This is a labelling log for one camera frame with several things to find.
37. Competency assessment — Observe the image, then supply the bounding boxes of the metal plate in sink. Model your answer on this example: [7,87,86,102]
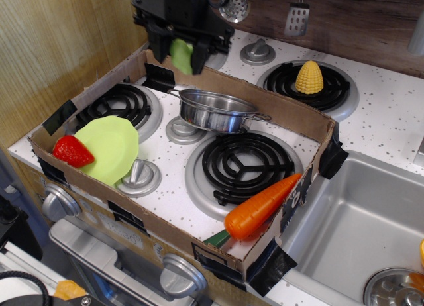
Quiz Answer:
[362,268,423,305]

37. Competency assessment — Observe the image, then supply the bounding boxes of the yellow toy corn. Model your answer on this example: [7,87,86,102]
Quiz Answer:
[295,60,324,95]

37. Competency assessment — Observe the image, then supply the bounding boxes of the black burner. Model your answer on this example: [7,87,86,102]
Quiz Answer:
[67,83,162,143]
[257,60,359,121]
[184,130,303,221]
[205,45,231,70]

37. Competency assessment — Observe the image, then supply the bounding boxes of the silver toy sink basin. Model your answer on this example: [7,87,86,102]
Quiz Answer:
[282,151,423,305]

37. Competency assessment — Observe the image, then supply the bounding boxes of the light green plastic plate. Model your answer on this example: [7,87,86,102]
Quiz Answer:
[75,116,139,186]

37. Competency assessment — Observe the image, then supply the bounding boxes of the orange toy carrot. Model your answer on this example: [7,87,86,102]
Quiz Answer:
[204,174,302,248]

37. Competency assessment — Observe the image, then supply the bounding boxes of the brown cardboard fence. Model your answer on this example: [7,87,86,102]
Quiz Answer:
[27,48,350,297]

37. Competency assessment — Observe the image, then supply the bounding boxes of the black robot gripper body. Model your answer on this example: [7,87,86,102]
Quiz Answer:
[131,0,235,46]

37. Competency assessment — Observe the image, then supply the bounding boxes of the hanging metal spatula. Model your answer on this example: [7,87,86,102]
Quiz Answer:
[284,0,310,36]

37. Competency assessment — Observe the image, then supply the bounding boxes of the small steel pan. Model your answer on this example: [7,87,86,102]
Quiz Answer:
[167,89,272,134]

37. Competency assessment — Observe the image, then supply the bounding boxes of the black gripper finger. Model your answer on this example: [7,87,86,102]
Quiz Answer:
[191,37,212,75]
[146,24,175,63]

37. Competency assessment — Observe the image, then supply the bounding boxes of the front right black burner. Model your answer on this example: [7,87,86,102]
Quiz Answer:
[184,130,303,221]

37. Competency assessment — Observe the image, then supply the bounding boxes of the red toy strawberry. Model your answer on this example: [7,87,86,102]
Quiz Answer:
[52,135,95,168]

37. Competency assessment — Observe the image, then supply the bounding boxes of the grey stovetop knob back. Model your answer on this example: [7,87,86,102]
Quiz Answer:
[240,39,276,66]

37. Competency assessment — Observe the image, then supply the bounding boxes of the grey oven knob left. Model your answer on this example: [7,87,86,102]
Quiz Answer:
[42,183,82,222]

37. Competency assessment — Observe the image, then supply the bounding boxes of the silver oven door handle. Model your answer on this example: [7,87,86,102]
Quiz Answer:
[49,219,198,305]

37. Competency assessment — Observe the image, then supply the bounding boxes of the back right black burner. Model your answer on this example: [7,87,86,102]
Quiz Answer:
[257,60,359,121]

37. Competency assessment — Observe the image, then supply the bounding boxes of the back left black burner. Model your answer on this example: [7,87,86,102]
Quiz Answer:
[205,45,231,70]

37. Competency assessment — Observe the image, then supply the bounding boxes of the grey stovetop knob middle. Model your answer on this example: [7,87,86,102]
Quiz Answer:
[166,117,207,145]

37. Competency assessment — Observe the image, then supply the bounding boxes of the front left black burner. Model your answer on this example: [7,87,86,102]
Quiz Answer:
[67,83,162,143]

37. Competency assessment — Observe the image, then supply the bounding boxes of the grey oven knob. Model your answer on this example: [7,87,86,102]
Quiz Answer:
[160,253,207,299]
[42,183,82,222]

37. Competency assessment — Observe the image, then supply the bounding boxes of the green toy broccoli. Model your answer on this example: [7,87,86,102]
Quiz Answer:
[170,38,193,75]

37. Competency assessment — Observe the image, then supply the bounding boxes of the grey oven knob right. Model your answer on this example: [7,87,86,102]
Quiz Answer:
[160,253,207,299]

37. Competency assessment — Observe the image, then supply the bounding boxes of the hanging metal strainer ladle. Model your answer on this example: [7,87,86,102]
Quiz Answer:
[218,0,251,23]

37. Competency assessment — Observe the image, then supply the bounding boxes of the grey stovetop knob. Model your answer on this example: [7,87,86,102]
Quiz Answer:
[166,117,207,145]
[116,159,162,197]
[240,39,276,66]

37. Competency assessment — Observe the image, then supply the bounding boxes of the grey stovetop knob front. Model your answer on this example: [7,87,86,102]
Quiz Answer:
[116,159,162,197]

